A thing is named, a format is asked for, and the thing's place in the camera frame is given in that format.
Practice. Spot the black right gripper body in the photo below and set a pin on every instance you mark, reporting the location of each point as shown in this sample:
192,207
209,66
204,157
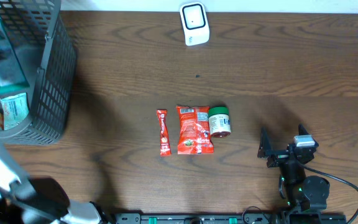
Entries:
282,155

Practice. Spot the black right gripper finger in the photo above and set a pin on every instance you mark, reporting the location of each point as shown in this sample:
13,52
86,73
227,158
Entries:
302,131
265,147

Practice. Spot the green lid spice jar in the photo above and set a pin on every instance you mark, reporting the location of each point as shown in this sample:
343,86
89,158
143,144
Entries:
219,122

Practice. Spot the orange snack bag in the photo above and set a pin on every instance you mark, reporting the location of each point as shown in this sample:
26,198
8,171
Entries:
195,137

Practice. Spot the red stick sachet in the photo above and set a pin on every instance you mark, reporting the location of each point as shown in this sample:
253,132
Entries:
164,136

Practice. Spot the teal tissue pack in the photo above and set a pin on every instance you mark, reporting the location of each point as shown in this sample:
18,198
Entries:
14,110

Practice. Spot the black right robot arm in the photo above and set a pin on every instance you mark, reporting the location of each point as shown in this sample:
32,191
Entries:
304,193

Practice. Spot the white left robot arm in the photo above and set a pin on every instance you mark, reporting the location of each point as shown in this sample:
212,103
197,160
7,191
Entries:
39,199

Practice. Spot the white barcode scanner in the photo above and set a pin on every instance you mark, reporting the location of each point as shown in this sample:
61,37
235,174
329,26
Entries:
195,23

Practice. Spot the grey plastic mesh basket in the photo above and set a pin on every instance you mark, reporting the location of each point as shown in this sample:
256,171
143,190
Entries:
48,59

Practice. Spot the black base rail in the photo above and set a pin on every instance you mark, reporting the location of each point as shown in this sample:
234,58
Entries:
248,218

